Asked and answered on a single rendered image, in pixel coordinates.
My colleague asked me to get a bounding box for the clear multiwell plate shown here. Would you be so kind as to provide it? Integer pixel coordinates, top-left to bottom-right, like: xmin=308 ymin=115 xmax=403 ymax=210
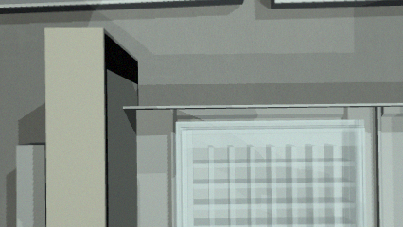
xmin=175 ymin=119 xmax=367 ymax=227

